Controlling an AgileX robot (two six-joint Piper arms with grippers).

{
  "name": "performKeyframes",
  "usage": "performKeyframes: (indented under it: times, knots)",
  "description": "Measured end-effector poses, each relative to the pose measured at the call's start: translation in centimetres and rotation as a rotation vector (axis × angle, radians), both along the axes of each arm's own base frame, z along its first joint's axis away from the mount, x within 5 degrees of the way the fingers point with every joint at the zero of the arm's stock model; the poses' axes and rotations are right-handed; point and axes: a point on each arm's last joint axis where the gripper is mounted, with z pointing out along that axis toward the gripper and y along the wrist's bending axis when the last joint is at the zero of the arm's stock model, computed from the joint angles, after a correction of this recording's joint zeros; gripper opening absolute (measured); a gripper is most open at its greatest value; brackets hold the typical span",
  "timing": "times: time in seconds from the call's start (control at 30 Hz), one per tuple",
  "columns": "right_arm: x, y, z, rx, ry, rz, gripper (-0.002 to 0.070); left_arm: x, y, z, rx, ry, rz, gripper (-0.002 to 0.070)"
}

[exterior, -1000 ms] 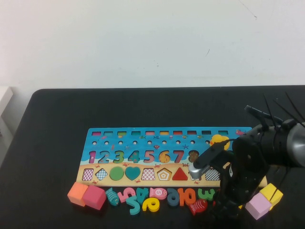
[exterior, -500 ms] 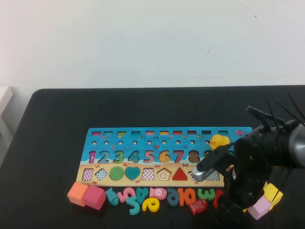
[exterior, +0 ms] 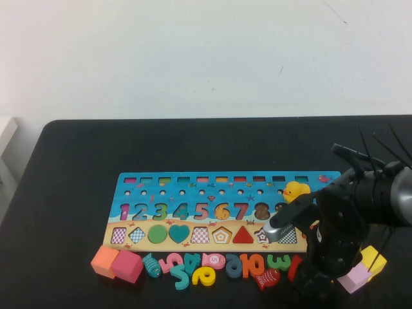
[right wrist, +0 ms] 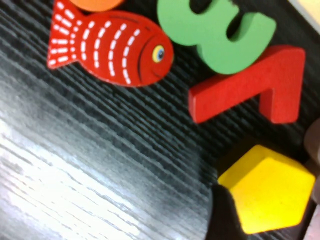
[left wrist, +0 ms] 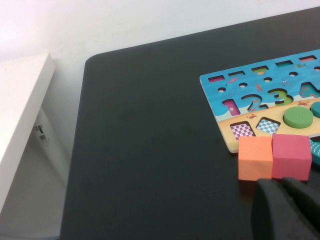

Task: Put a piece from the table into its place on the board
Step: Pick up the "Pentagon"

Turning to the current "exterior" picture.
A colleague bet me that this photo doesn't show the black zip tie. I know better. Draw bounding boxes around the black zip tie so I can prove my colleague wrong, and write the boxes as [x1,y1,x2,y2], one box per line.
[359,127,379,171]
[373,124,412,168]

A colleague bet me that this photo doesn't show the teal heart piece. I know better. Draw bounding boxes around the teal heart piece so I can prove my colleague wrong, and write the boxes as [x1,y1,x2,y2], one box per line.
[168,224,191,245]

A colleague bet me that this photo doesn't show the lilac foam cube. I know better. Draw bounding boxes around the lilac foam cube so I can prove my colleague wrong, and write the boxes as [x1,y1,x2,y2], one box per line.
[337,261,371,294]

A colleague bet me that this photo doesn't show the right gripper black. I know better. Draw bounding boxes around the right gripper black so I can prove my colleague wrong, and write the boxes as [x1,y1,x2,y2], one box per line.
[294,225,368,291]

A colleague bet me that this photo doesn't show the yellow number six piece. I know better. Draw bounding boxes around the yellow number six piece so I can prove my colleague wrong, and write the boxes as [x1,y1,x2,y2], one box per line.
[192,267,216,286]

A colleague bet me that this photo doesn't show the red wooden fish piece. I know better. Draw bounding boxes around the red wooden fish piece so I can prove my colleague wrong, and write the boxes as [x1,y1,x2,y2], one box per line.
[254,268,281,292]

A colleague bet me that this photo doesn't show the red number seven piece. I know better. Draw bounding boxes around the red number seven piece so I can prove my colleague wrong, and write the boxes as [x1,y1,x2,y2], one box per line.
[287,255,303,281]

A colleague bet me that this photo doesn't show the green circle piece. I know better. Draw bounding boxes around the green circle piece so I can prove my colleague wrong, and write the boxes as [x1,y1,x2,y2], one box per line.
[147,224,169,245]

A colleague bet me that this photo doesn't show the green number three piece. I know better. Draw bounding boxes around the green number three piece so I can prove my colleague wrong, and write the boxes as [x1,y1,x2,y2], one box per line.
[267,254,292,272]

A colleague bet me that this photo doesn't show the teal wooden fish piece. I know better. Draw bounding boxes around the teal wooden fish piece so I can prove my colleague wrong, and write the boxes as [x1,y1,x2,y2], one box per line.
[142,252,163,278]

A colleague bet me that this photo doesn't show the orange-red number ten piece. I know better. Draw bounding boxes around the orange-red number ten piece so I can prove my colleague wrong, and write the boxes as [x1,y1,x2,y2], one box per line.
[240,254,267,278]

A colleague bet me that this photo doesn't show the pink wooden fish piece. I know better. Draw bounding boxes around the pink wooden fish piece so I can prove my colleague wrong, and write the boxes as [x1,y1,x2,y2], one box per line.
[201,252,226,270]

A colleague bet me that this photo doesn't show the red triangle piece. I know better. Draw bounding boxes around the red triangle piece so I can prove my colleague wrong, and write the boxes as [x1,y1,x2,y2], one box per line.
[232,225,255,244]

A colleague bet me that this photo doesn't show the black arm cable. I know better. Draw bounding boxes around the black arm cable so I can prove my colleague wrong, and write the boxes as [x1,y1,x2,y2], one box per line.
[331,143,403,176]

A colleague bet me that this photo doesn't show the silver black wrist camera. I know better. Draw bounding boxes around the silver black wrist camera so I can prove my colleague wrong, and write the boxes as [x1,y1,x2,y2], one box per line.
[262,189,319,243]

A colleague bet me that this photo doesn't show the colourful wooden number puzzle board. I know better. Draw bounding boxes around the colourful wooden number puzzle board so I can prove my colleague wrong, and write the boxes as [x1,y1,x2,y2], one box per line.
[102,171,342,253]

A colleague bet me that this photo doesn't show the yellow rubber duck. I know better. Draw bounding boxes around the yellow rubber duck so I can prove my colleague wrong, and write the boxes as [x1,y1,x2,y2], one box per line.
[283,181,312,203]

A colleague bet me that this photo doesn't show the orange foam cube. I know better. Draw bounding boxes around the orange foam cube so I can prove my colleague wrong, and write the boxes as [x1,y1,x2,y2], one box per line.
[90,245,120,279]

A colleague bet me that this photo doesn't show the green number four piece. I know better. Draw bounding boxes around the green number four piece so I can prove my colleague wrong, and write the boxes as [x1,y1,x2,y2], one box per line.
[183,252,203,274]

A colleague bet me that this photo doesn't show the pink number five piece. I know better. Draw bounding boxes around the pink number five piece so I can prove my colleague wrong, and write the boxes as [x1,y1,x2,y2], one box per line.
[160,252,183,274]

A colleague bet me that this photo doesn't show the long thin black strap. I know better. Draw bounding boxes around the long thin black strap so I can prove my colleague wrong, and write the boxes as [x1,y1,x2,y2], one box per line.
[369,225,395,276]

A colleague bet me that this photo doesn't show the pink wooden cube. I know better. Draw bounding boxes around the pink wooden cube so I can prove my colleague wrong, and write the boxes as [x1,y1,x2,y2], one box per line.
[111,249,145,284]

